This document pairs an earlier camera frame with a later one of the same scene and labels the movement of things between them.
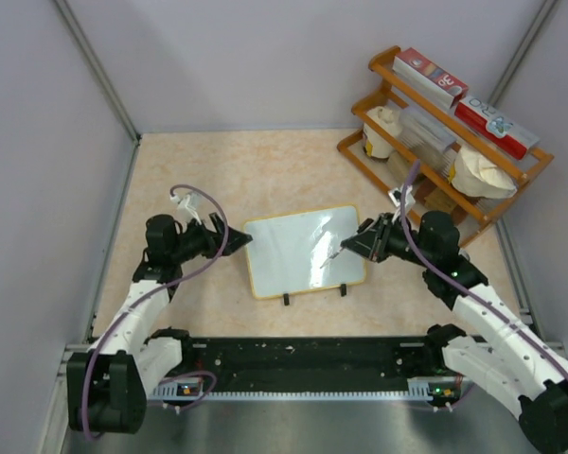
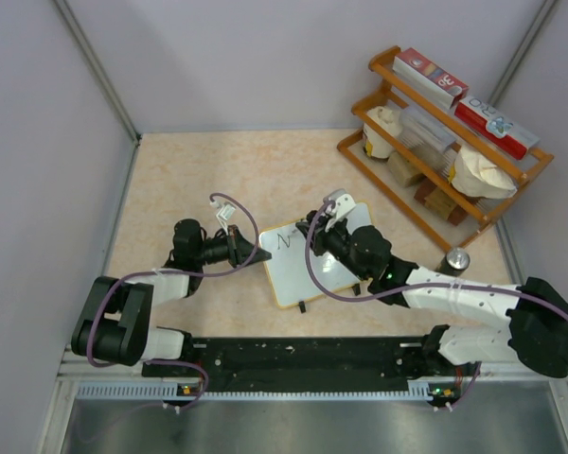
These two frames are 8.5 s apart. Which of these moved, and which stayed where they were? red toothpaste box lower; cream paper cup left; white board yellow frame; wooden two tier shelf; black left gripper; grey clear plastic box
Moved: white board yellow frame; black left gripper
Stayed: grey clear plastic box; wooden two tier shelf; red toothpaste box lower; cream paper cup left
